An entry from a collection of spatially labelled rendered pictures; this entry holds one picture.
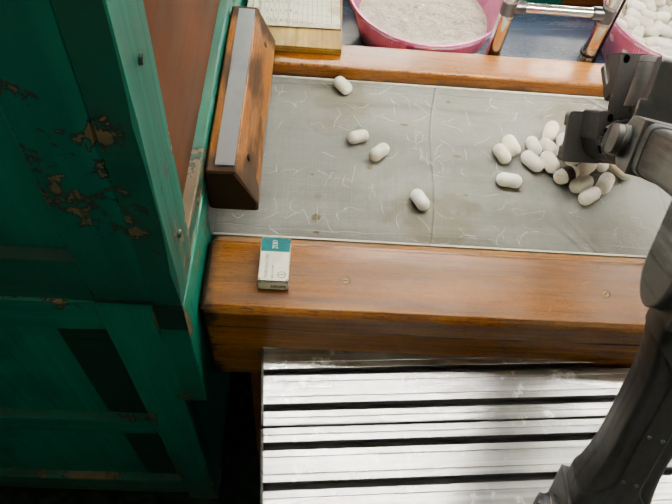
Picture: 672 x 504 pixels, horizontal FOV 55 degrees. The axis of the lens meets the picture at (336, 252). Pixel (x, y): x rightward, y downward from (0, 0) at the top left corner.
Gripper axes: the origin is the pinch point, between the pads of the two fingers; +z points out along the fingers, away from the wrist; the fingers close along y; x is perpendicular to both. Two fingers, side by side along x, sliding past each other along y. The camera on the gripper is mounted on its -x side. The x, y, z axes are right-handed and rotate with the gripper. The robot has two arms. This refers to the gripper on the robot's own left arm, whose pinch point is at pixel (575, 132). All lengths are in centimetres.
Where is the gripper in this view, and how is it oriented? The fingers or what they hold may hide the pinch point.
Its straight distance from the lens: 100.4
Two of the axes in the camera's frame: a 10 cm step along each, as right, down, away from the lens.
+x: -0.6, 9.6, 2.6
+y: -10.0, -0.5, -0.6
